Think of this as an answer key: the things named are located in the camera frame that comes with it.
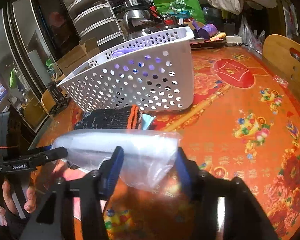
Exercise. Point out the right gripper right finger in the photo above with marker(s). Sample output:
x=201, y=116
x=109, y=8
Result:
x=189, y=176

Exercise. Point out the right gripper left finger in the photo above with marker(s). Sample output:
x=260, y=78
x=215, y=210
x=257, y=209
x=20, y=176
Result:
x=110, y=171

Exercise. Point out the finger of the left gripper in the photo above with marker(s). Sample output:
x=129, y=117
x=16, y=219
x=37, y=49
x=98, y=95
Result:
x=40, y=159
x=40, y=149

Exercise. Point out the clear plastic bag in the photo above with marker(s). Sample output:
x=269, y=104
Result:
x=145, y=159

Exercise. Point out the purple tissue pack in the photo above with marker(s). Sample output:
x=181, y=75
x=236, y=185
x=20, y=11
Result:
x=135, y=70

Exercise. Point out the person's left hand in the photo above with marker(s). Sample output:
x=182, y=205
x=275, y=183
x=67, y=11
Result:
x=31, y=203

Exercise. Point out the pink packet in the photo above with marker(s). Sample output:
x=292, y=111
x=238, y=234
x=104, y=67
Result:
x=62, y=170

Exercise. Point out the wooden chair left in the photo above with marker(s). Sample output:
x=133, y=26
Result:
x=49, y=105

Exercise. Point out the wooden chair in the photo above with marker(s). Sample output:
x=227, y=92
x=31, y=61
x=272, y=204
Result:
x=284, y=54
x=49, y=105

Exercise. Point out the black phone stand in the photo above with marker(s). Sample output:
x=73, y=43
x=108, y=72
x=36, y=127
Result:
x=61, y=101

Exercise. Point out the black orange knit glove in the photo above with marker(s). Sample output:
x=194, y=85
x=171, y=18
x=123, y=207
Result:
x=125, y=118

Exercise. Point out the red orange floral tablecloth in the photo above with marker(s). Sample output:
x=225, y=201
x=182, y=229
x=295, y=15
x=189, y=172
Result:
x=242, y=124

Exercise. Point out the white perforated plastic basket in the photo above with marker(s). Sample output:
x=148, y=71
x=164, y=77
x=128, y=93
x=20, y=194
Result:
x=96, y=84

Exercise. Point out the open cardboard box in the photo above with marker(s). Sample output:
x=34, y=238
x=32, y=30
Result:
x=78, y=55

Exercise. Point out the grey stacked drawer unit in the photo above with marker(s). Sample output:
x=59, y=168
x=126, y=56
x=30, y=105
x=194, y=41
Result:
x=95, y=20

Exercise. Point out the purple garbage bag roll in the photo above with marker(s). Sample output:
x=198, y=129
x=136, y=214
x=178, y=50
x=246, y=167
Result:
x=205, y=32

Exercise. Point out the wooden chair right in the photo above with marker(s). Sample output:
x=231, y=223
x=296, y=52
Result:
x=284, y=54

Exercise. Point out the stainless steel kettle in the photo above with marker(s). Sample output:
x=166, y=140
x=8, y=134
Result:
x=139, y=20

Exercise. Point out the green shopping bag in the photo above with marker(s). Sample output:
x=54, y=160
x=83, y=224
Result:
x=180, y=8

